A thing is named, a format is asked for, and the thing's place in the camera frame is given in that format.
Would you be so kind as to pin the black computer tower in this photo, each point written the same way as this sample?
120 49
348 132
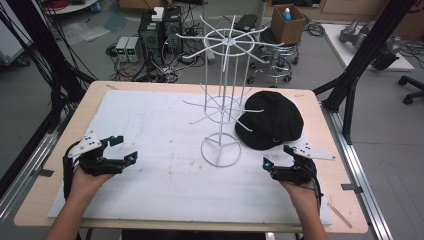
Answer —
172 30
150 36

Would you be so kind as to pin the wooden table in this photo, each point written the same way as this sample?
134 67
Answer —
36 206

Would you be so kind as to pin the chrome stool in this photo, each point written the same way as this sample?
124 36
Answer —
278 65

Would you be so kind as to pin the black cap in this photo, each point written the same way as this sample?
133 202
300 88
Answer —
273 116

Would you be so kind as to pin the round white table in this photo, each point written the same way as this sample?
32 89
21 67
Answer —
70 7

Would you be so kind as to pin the black office chair base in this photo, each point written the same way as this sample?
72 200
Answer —
411 88

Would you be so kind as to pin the aluminium rail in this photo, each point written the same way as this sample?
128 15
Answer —
30 166
360 173

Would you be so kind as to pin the black flat device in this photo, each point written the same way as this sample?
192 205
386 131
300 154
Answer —
246 22

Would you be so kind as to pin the person's right hand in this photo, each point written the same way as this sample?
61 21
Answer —
303 195

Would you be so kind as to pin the clear plastic sheet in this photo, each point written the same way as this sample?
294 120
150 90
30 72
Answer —
90 28

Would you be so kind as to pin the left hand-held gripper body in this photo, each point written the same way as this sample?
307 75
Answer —
90 163

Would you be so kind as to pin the thin wooden stick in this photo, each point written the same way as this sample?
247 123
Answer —
340 216

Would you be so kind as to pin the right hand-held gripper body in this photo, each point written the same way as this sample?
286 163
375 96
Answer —
296 173

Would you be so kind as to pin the white foam mat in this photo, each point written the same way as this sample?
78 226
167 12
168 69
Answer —
150 133

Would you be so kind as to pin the grey power supply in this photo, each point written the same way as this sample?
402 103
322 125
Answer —
121 48
134 49

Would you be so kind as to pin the dark tape piece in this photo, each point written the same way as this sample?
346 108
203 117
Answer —
43 172
351 188

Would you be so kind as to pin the white box device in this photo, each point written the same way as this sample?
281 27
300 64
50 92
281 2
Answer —
158 14

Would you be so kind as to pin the blue bottle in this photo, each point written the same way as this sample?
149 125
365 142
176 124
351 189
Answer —
286 15

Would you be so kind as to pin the cardboard box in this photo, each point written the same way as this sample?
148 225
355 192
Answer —
288 31

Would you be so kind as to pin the person's left hand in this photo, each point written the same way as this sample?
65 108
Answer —
86 183

